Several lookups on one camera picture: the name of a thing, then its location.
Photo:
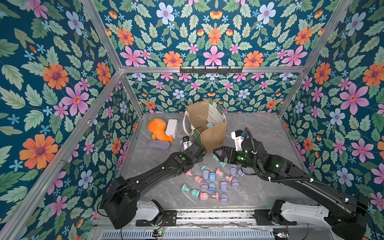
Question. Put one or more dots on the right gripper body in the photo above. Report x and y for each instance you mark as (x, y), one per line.
(227, 153)

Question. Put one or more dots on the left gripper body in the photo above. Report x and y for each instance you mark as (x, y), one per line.
(200, 156)

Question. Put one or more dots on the pink hourglass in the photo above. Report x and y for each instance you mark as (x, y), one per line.
(197, 179)
(228, 178)
(206, 196)

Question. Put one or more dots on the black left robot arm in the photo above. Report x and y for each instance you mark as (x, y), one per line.
(122, 202)

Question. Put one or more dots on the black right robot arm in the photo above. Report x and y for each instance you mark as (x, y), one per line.
(343, 214)

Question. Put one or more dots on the purple hourglass right pair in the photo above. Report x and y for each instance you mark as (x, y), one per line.
(236, 172)

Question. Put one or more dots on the blue hourglass centre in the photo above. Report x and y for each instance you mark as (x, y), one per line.
(212, 178)

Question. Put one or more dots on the purple hourglass front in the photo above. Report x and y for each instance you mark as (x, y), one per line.
(224, 188)

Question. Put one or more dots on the pink hourglass front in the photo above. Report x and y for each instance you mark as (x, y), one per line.
(206, 196)

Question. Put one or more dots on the white rectangular box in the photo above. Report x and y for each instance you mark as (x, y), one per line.
(171, 128)

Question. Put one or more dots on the orange plush toy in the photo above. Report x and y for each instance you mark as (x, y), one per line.
(158, 129)

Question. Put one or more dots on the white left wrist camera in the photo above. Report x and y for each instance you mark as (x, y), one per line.
(186, 143)

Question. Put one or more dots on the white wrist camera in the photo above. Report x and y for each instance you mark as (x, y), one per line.
(238, 137)
(186, 143)

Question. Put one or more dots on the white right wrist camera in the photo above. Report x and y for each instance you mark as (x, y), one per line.
(238, 137)

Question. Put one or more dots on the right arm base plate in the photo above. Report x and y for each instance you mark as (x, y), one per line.
(273, 216)

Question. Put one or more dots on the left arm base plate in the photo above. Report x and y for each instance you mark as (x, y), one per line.
(165, 218)

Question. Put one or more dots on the black hook rail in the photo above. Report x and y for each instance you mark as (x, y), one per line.
(210, 70)

